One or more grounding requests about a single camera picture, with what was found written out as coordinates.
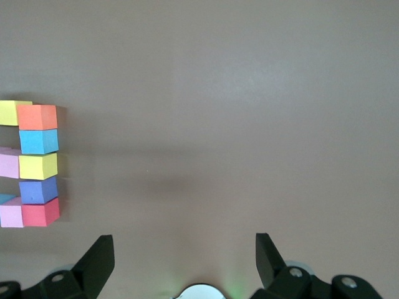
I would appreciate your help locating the yellow foam cube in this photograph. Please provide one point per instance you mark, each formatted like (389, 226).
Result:
(37, 166)
(7, 112)

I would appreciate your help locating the purple foam cube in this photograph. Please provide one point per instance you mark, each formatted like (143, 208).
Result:
(37, 190)

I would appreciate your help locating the pink foam cube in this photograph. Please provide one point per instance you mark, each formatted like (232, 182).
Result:
(11, 215)
(9, 165)

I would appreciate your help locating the blue foam cube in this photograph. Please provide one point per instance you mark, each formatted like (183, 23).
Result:
(5, 198)
(37, 141)

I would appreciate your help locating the brown table mat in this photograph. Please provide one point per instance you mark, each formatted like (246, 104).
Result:
(233, 109)

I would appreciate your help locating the orange foam cube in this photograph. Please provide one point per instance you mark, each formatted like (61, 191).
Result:
(35, 117)

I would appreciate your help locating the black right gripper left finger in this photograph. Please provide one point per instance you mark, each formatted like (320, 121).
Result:
(87, 274)

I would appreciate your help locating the red foam cube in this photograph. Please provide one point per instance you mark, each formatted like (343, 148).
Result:
(39, 213)

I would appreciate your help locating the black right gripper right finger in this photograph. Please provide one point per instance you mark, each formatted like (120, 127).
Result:
(280, 280)

